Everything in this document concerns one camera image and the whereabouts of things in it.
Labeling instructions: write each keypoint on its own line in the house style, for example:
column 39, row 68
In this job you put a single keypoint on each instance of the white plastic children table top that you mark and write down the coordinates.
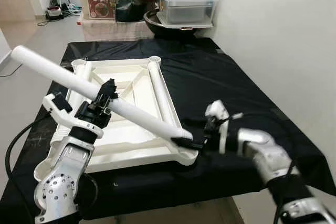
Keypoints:
column 131, row 140

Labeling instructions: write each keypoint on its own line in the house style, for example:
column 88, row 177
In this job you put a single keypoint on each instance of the beige covered low bench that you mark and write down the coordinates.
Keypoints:
column 115, row 30

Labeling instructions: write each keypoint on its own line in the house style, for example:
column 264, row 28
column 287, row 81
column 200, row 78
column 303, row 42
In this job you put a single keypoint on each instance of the black tablecloth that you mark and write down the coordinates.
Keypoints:
column 210, row 77

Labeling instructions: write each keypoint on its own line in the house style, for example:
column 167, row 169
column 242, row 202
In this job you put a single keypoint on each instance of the clear plastic storage box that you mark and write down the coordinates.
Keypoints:
column 186, row 9

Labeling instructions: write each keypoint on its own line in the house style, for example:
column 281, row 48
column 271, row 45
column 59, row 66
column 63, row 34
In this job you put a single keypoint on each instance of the black wok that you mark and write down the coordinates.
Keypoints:
column 168, row 30

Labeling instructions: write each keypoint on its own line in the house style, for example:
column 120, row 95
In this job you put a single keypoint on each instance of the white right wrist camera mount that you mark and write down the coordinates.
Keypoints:
column 216, row 111

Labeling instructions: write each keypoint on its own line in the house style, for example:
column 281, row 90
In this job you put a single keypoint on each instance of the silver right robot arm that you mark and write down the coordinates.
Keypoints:
column 262, row 150

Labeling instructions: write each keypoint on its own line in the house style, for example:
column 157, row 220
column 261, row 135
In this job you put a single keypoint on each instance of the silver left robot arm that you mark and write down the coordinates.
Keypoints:
column 58, row 187

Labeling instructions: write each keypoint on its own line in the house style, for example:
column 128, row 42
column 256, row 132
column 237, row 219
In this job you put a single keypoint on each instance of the red printed food box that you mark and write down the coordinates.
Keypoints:
column 102, row 3

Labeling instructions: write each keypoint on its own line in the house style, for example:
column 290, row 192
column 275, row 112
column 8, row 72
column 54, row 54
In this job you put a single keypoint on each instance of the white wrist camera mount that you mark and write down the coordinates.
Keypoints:
column 216, row 111
column 55, row 109

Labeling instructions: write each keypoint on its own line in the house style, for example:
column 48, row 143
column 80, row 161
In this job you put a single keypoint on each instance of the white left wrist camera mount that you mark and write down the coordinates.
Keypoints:
column 55, row 109

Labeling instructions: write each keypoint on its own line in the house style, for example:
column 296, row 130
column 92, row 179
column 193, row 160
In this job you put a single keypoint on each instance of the small floor appliance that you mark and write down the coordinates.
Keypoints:
column 54, row 11

